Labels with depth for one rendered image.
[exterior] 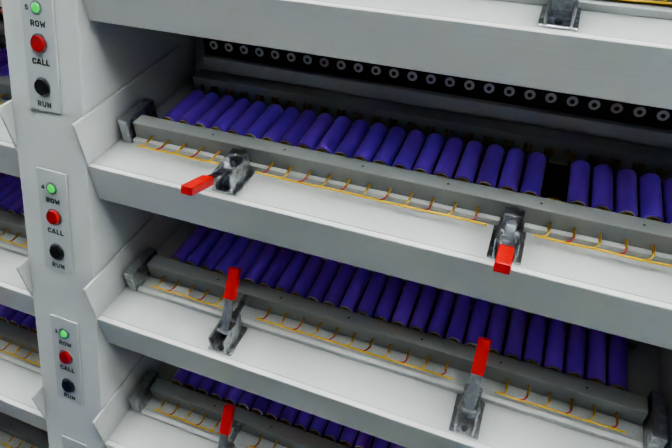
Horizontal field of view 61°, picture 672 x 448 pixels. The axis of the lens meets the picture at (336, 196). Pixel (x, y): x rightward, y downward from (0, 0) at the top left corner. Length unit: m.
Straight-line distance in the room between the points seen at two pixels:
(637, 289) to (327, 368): 0.31
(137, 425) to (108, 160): 0.37
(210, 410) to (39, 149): 0.38
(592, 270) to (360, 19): 0.28
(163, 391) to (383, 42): 0.56
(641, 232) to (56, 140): 0.57
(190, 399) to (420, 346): 0.34
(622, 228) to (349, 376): 0.30
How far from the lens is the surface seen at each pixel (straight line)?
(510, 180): 0.55
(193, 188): 0.50
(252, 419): 0.79
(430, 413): 0.61
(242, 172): 0.57
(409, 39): 0.47
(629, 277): 0.52
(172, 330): 0.69
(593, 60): 0.46
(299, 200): 0.55
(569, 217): 0.52
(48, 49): 0.65
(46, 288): 0.77
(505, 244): 0.47
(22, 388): 0.94
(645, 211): 0.56
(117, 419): 0.85
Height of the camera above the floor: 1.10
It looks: 21 degrees down
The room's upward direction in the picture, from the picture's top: 6 degrees clockwise
